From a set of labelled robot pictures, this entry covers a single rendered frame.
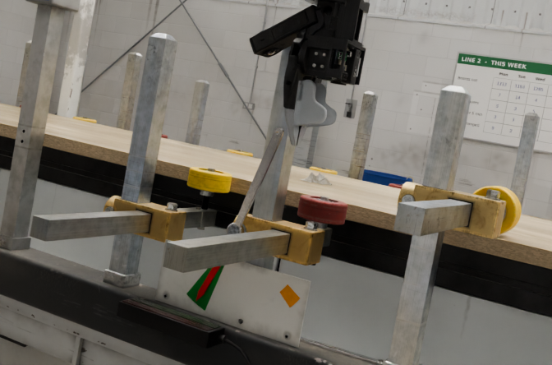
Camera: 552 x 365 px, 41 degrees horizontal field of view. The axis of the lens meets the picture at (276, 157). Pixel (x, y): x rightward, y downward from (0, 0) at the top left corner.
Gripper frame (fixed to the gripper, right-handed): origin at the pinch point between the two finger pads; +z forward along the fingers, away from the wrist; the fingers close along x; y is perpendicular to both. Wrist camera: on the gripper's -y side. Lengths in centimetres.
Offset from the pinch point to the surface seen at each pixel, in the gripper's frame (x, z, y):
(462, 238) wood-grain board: 27.8, 11.7, 20.4
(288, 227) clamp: 5.5, 13.5, -0.3
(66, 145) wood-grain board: 28, 12, -66
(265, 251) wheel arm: -1.7, 16.4, 0.1
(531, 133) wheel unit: 115, -11, 15
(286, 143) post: 6.2, 1.4, -3.6
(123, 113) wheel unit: 115, 6, -122
